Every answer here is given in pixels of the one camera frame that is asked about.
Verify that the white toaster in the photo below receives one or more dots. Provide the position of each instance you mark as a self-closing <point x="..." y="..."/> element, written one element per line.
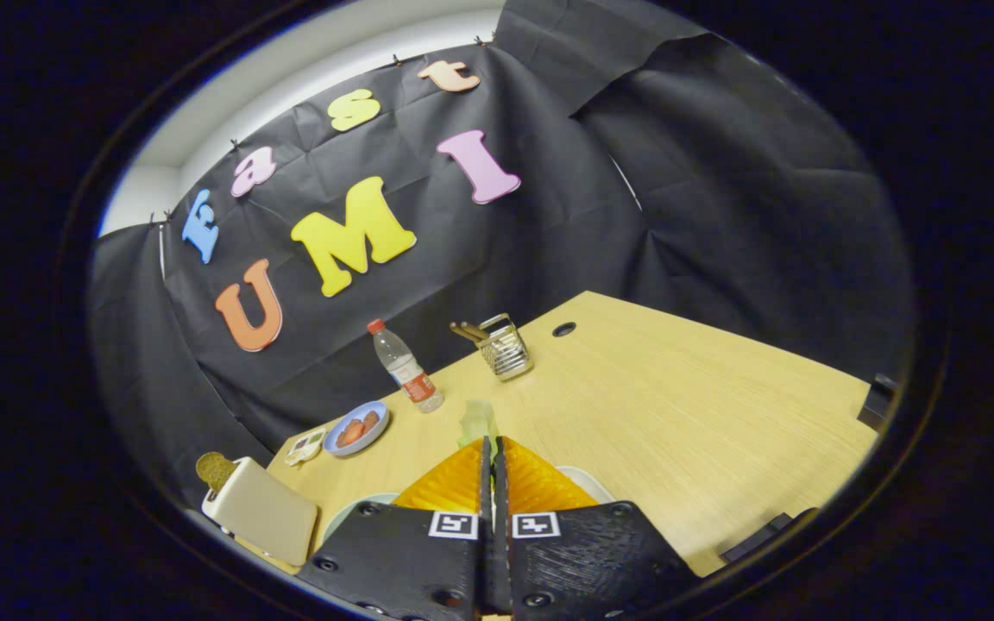
<point x="264" y="517"/>

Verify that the wooden chopstick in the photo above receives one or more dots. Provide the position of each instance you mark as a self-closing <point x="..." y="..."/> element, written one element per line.
<point x="474" y="329"/>
<point x="464" y="334"/>

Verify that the blue round plate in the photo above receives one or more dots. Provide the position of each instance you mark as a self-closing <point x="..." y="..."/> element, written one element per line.
<point x="379" y="429"/>

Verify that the white divided condiment tray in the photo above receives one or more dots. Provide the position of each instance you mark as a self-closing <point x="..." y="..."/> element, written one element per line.
<point x="305" y="446"/>

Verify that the brown meat slice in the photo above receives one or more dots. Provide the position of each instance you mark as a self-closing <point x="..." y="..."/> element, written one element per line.
<point x="370" y="419"/>

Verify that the black backdrop cloth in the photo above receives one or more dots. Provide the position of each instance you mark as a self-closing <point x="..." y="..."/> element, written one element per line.
<point x="721" y="216"/>

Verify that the brown bread slice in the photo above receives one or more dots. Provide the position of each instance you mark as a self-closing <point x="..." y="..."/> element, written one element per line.
<point x="214" y="470"/>

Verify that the dark bar-shaped object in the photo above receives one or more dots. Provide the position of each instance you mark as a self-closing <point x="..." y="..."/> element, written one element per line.
<point x="760" y="536"/>

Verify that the green lettuce leaf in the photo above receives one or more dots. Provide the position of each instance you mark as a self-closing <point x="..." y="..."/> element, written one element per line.
<point x="477" y="423"/>

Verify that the red tomato slice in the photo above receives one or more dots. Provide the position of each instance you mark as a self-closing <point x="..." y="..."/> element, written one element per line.
<point x="352" y="431"/>

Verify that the clear red-capped plastic bottle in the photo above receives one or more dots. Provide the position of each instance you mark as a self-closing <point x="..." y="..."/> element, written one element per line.
<point x="402" y="366"/>

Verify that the pale green round plate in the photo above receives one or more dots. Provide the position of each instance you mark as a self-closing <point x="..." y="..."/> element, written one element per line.
<point x="350" y="511"/>

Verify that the white square plate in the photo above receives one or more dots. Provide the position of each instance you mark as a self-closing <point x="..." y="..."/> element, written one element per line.
<point x="588" y="485"/>

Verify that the dark block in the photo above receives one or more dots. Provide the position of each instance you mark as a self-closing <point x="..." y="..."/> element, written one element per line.
<point x="879" y="401"/>

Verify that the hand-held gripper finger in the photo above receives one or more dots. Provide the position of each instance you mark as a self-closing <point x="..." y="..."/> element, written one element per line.
<point x="487" y="483"/>
<point x="501" y="483"/>

